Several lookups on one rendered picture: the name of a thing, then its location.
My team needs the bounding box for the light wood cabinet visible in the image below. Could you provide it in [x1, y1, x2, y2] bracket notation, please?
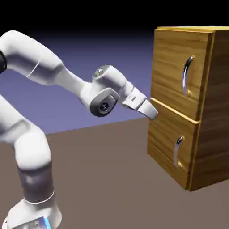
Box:
[147, 26, 229, 192]

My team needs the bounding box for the short wood cabinet door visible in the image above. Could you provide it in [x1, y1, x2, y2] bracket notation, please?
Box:
[147, 99, 199, 190]

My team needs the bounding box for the long curved silver handle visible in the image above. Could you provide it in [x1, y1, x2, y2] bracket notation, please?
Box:
[182, 55, 195, 97]

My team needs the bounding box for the short curved silver handle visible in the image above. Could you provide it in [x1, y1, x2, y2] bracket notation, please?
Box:
[173, 135, 185, 168]

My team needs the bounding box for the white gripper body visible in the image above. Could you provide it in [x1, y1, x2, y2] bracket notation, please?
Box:
[137, 99, 158, 120]

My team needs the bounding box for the tall wood cabinet door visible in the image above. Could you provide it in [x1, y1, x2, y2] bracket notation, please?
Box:
[150, 29, 213, 122]

